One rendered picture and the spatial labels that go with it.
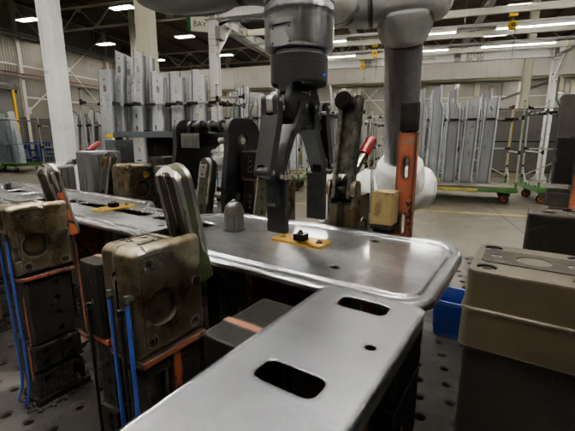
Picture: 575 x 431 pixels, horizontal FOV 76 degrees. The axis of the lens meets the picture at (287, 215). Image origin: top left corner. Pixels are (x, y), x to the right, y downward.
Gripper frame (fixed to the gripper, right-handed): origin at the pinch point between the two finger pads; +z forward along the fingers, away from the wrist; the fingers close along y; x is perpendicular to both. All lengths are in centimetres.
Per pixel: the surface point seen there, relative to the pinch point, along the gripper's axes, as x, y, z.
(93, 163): -76, -12, -3
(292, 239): -0.6, 0.8, 4.4
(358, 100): 1.9, -15.2, -15.9
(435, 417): 18.4, -13.1, 34.8
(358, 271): 12.1, 6.6, 4.8
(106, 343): -17.1, 20.1, 16.6
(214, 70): -487, -481, -136
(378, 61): -397, -1088, -239
